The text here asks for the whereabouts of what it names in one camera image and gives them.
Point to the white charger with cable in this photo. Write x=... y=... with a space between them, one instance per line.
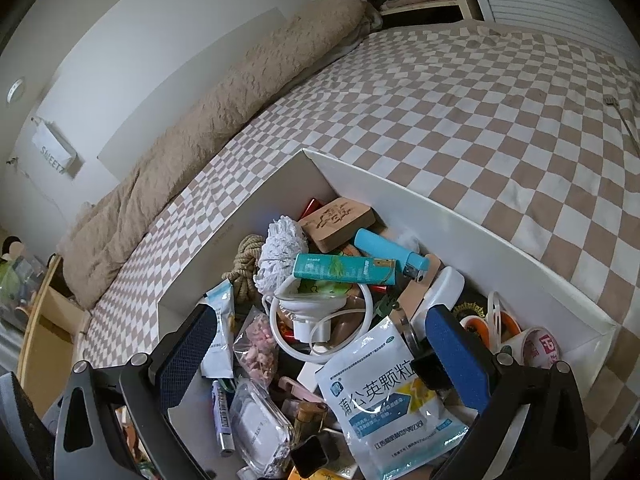
x=311 y=315

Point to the white shoe box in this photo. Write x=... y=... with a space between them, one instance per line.
x=536 y=295

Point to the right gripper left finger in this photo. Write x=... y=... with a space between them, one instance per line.
x=89 y=442

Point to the white yarn mop head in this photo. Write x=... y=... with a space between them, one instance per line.
x=284 y=242

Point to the small carved wooden block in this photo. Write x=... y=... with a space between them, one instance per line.
x=337 y=223

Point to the wooden bedside shelf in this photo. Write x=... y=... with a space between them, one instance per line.
x=49 y=346

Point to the checkered bed sheet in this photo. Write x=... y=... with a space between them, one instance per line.
x=526 y=134

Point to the beige fluffy blanket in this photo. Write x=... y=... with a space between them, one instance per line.
x=105 y=234

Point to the white medicine sachet blue text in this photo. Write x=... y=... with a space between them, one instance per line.
x=392 y=423

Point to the white rounded case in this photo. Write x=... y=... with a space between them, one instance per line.
x=446 y=290

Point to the white wall pouch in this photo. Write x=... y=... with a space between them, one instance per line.
x=53 y=148

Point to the cyan lighter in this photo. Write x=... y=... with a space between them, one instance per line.
x=411 y=264

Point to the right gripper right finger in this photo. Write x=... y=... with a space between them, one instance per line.
x=530 y=423

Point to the teal box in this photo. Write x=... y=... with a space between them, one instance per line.
x=346 y=269

